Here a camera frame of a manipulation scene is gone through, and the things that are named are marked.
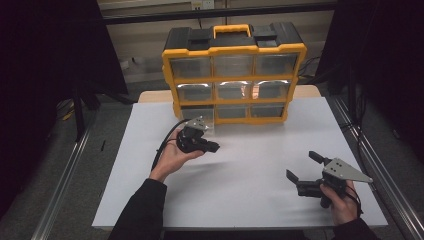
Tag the yellow black drawer organizer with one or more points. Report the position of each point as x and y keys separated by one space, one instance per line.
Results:
x=233 y=41

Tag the grid of clear drawers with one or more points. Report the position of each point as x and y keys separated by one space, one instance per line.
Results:
x=233 y=65

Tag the black horizontal bar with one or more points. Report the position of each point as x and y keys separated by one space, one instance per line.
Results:
x=150 y=16

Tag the person's right hand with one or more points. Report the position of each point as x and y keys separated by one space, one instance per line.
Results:
x=345 y=209

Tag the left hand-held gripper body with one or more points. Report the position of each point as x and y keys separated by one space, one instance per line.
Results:
x=190 y=141

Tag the black curtain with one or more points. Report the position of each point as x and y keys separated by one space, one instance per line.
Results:
x=40 y=66
x=390 y=50

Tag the black metal stand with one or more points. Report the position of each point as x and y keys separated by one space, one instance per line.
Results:
x=79 y=116

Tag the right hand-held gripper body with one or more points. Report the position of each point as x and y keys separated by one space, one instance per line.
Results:
x=334 y=176

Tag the wooden table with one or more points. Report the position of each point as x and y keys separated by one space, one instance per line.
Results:
x=153 y=96

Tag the clear plastic organizer drawer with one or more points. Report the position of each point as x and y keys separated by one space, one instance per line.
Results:
x=200 y=112

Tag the person's left hand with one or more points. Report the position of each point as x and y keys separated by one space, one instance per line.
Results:
x=170 y=160

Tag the aluminium floor rail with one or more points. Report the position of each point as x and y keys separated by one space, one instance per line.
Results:
x=60 y=190
x=383 y=173

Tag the small black floor object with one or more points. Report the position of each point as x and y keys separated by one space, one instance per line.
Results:
x=103 y=145

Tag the white wall socket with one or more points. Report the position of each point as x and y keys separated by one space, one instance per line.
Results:
x=203 y=4

